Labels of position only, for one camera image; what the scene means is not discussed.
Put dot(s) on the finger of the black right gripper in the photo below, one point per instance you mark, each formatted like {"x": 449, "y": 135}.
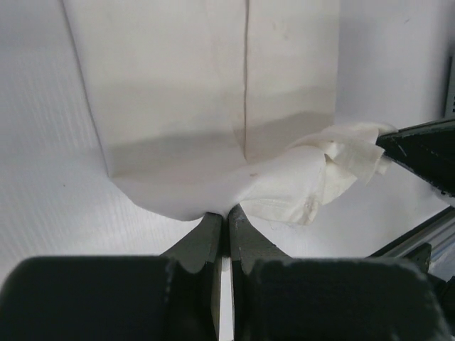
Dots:
{"x": 426, "y": 150}

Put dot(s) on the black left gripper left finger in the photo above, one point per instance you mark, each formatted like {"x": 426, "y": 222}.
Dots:
{"x": 172, "y": 296}

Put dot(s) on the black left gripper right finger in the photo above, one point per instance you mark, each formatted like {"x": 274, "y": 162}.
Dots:
{"x": 278, "y": 297}

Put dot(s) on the cream white t shirt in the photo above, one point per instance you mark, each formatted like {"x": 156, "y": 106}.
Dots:
{"x": 204, "y": 105}

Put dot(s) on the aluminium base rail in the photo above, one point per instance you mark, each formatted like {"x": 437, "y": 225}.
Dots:
{"x": 437, "y": 231}

